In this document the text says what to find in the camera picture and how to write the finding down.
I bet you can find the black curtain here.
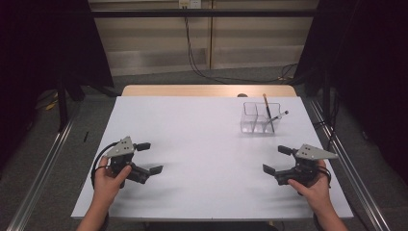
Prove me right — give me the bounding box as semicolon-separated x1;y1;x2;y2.
0;0;115;167
293;0;408;186

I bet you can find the vertical wall trim strip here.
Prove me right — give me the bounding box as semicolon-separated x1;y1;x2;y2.
208;0;215;70

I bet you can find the black makeup brush gold ferrule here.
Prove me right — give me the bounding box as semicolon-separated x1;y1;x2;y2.
263;92;276;134

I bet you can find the person's right hand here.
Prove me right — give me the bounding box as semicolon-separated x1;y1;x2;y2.
287;159;333;212

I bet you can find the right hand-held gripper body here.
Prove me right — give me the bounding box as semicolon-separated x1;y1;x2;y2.
273;143;340;188

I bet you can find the person's left hand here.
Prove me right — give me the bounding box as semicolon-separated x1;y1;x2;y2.
92;156;133;202

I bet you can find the aluminium floor rail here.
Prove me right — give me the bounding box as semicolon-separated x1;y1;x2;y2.
6;102;82;231
307;97;392;231

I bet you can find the black metal stand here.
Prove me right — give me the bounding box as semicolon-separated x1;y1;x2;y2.
57;75;69;133
321;68;332;121

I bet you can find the black power cable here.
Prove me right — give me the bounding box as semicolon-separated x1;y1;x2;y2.
183;8;298;84

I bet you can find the black horizontal metal bar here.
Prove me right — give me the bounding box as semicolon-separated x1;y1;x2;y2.
90;9;319;18

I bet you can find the white wall power outlet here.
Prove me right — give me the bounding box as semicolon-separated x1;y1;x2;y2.
178;0;202;10

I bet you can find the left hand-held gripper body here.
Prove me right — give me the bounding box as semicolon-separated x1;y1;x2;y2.
104;136;152;189

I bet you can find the right hand-held gripper cable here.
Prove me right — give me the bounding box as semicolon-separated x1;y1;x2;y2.
316;165;334;190

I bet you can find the clear acrylic organizer box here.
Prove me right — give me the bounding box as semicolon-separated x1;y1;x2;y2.
240;101;283;134

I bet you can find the left hand-held gripper cable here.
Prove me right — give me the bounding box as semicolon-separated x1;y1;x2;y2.
90;142;119;191

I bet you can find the black makeup brush silver ferrule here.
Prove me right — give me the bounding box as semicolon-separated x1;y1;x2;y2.
268;110;290;125

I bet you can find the hand-held gripper cable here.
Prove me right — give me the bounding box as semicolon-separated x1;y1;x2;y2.
316;165;334;190
90;142;119;191

